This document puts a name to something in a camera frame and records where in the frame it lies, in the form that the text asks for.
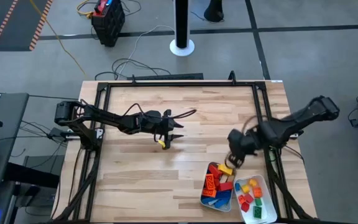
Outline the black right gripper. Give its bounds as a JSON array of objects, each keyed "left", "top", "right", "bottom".
[{"left": 224, "top": 128, "right": 261, "bottom": 170}]

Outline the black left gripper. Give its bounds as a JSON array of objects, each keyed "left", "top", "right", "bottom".
[{"left": 140, "top": 108, "right": 185, "bottom": 151}]

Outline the blue studded plastic brick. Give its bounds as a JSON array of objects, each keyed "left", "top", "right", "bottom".
[
  {"left": 213, "top": 198, "right": 231, "bottom": 209},
  {"left": 216, "top": 190, "right": 233, "bottom": 200}
]

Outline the green studded plastic brick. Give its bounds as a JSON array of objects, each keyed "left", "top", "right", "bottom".
[{"left": 252, "top": 205, "right": 264, "bottom": 219}]

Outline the white plastic bin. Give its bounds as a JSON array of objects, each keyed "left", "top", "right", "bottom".
[
  {"left": 199, "top": 161, "right": 237, "bottom": 213},
  {"left": 232, "top": 174, "right": 278, "bottom": 224}
]

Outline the black power strip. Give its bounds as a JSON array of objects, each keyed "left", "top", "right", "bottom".
[{"left": 126, "top": 72, "right": 204, "bottom": 82}]

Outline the black pole with white base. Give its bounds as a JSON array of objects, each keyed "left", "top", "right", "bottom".
[{"left": 169, "top": 0, "right": 196, "bottom": 58}]

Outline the black power supply box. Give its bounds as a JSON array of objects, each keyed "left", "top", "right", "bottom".
[{"left": 48, "top": 126, "right": 83, "bottom": 141}]

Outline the black conical floor object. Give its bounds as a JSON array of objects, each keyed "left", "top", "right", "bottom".
[{"left": 203, "top": 0, "right": 226, "bottom": 24}]

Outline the black and red battery box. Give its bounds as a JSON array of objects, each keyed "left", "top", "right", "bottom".
[{"left": 91, "top": 0, "right": 126, "bottom": 48}]

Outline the dark grey desk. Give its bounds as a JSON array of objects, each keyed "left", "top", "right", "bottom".
[{"left": 0, "top": 91, "right": 30, "bottom": 187}]

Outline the black mat with striped edge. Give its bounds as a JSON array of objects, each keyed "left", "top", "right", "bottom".
[{"left": 0, "top": 0, "right": 54, "bottom": 52}]

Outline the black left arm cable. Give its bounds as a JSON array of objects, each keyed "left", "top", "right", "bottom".
[{"left": 122, "top": 103, "right": 198, "bottom": 121}]

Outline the black metal table frame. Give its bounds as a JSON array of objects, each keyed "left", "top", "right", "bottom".
[{"left": 50, "top": 70, "right": 318, "bottom": 224}]

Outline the white floor cable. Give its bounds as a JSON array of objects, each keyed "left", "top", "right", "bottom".
[{"left": 116, "top": 24, "right": 176, "bottom": 79}]

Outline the yellow cable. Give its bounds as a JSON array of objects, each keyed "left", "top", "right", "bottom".
[{"left": 29, "top": 0, "right": 87, "bottom": 78}]

